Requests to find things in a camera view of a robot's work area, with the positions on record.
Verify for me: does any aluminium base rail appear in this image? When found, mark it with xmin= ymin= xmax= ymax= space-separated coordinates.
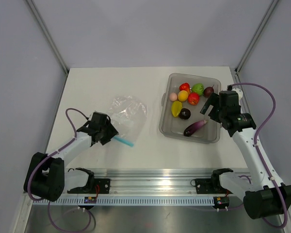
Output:
xmin=21 ymin=168 xmax=253 ymax=197

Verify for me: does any small circuit board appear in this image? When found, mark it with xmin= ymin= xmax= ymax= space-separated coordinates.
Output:
xmin=214 ymin=197 xmax=230 ymax=209
xmin=84 ymin=197 xmax=97 ymax=204

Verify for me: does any orange toy fruit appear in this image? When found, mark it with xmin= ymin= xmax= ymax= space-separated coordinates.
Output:
xmin=178 ymin=90 xmax=189 ymax=102

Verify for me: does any pink toy peach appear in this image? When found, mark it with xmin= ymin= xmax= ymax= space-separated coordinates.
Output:
xmin=169 ymin=93 xmax=178 ymax=101

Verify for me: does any purple toy eggplant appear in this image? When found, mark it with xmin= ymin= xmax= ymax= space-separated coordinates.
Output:
xmin=183 ymin=120 xmax=208 ymax=137

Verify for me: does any black mounting plate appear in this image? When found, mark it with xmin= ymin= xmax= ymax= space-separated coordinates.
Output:
xmin=190 ymin=178 xmax=215 ymax=194
xmin=94 ymin=178 xmax=111 ymax=194

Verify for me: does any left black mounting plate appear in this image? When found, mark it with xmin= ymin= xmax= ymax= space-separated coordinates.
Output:
xmin=94 ymin=178 xmax=111 ymax=194

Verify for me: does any left small circuit board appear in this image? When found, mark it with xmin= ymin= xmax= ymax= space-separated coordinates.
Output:
xmin=84 ymin=197 xmax=97 ymax=204

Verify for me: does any green toy fruit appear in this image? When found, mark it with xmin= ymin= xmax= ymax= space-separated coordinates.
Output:
xmin=191 ymin=83 xmax=204 ymax=96

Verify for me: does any clear grey plastic bin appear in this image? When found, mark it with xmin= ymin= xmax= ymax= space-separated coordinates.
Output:
xmin=159 ymin=73 xmax=221 ymax=143

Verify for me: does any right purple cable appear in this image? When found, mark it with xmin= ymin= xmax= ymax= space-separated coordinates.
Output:
xmin=184 ymin=82 xmax=289 ymax=229

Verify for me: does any dark purple toy mangosteen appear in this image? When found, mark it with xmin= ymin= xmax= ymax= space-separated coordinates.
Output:
xmin=178 ymin=108 xmax=191 ymax=120

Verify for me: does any aluminium frame post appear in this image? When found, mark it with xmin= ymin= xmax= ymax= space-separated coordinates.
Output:
xmin=235 ymin=0 xmax=281 ymax=76
xmin=24 ymin=0 xmax=69 ymax=77

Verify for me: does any white slotted cable duct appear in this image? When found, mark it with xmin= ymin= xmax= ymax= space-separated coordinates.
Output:
xmin=32 ymin=196 xmax=215 ymax=206

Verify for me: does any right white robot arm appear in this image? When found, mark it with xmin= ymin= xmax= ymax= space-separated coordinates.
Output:
xmin=200 ymin=90 xmax=291 ymax=219

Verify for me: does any right small circuit board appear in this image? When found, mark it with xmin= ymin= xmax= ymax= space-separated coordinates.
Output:
xmin=214 ymin=197 xmax=230 ymax=209

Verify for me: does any right aluminium frame post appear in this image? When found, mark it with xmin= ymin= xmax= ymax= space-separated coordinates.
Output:
xmin=235 ymin=0 xmax=281 ymax=76

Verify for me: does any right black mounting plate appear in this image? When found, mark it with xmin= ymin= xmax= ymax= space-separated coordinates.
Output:
xmin=190 ymin=178 xmax=215 ymax=194

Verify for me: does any clear zip top bag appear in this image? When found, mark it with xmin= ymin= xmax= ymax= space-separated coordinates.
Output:
xmin=107 ymin=95 xmax=147 ymax=147

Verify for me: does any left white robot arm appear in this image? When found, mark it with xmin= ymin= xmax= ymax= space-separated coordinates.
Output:
xmin=24 ymin=108 xmax=118 ymax=202

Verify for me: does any left aluminium frame post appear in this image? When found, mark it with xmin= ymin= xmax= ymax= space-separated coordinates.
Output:
xmin=24 ymin=0 xmax=69 ymax=77

